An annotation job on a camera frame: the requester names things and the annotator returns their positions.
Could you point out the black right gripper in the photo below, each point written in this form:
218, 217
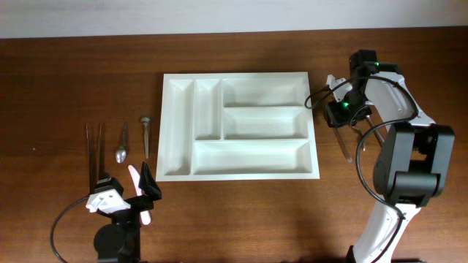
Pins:
338, 117

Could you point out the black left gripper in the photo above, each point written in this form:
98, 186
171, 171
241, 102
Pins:
150, 187

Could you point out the large steel fork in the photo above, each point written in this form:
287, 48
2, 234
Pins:
342, 145

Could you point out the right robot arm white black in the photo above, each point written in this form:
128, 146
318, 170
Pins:
413, 163

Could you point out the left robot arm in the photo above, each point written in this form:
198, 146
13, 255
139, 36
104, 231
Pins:
119, 241

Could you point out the small steel spoon left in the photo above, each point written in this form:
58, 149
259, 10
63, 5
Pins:
121, 151

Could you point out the right steel knife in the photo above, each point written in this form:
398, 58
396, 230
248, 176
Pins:
99, 153

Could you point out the white plastic knife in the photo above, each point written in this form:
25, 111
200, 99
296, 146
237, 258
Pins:
145, 216

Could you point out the small steel measuring spoon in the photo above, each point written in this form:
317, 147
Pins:
146, 122

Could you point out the white plastic cutlery tray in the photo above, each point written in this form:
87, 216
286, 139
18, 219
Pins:
236, 126

